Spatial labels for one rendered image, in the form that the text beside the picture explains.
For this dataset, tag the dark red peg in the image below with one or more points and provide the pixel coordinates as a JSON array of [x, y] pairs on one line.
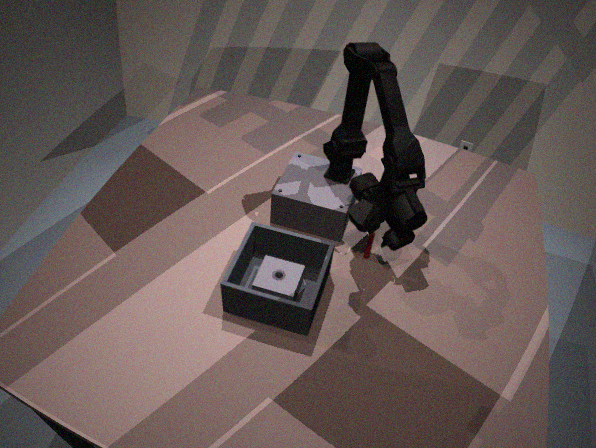
[[369, 245]]

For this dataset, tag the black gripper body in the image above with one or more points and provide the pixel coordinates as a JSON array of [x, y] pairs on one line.
[[394, 237]]

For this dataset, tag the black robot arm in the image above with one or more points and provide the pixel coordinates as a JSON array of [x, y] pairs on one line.
[[402, 151]]

